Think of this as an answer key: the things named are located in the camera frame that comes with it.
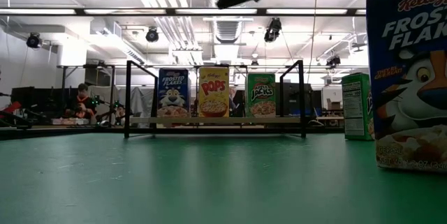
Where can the person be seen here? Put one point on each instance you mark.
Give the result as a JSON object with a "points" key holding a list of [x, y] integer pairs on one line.
{"points": [[82, 105], [120, 112]]}

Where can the green Apple Jacks cereal box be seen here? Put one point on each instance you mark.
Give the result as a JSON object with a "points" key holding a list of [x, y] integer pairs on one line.
{"points": [[261, 95], [356, 107]]}

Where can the black ceiling light rail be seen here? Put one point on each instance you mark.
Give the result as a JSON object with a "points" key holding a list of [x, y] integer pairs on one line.
{"points": [[171, 11]]}

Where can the cardboard box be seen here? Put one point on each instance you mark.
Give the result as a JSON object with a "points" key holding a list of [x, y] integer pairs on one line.
{"points": [[334, 105]]}

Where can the yellow Pops cereal box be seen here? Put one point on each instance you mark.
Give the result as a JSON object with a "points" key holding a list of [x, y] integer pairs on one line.
{"points": [[213, 93]]}

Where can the black monitor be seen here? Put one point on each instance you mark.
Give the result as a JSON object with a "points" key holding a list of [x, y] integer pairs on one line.
{"points": [[38, 98]]}

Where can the black metal rig frame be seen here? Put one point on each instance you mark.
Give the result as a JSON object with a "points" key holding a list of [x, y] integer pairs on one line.
{"points": [[87, 66]]}

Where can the wooden shelf with black frame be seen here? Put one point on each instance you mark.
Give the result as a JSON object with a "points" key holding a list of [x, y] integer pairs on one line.
{"points": [[223, 120]]}

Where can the black ceiling spotlight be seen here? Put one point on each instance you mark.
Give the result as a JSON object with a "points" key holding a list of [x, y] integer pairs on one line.
{"points": [[333, 60], [273, 30], [34, 40], [152, 35]]}

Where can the black metal table frame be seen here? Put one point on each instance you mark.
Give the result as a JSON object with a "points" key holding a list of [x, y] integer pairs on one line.
{"points": [[70, 132]]}

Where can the blue Frosted Flakes cereal box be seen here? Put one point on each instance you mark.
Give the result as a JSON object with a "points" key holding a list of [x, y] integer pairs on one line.
{"points": [[173, 93], [408, 77]]}

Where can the white cloth cover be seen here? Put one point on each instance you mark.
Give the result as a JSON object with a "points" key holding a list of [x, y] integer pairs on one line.
{"points": [[139, 100]]}

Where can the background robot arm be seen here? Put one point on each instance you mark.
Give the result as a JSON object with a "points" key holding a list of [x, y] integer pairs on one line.
{"points": [[101, 107]]}

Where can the black cabinet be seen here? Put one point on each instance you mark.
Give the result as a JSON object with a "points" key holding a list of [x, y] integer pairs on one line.
{"points": [[293, 98]]}

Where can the green table mat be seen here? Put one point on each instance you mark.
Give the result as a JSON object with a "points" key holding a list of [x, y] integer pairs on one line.
{"points": [[209, 182]]}

